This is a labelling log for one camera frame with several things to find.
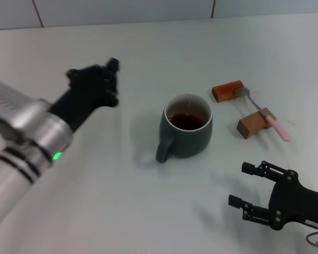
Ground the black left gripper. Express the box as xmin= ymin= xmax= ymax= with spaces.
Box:
xmin=49 ymin=57 xmax=120 ymax=133

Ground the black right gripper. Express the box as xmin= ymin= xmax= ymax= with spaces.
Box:
xmin=228 ymin=160 xmax=318 ymax=231

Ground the pink handled metal spoon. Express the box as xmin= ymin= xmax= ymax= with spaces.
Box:
xmin=233 ymin=87 xmax=292 ymax=142

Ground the grey ceramic cup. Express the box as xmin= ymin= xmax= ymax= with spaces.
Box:
xmin=155 ymin=92 xmax=214 ymax=164

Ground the reddish wooden spoon rest block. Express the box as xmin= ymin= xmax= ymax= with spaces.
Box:
xmin=211 ymin=80 xmax=246 ymax=103

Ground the light brown wooden block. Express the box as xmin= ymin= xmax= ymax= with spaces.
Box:
xmin=236 ymin=107 xmax=277 ymax=140

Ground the dark brown tea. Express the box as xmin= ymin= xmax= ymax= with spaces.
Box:
xmin=168 ymin=113 xmax=206 ymax=131

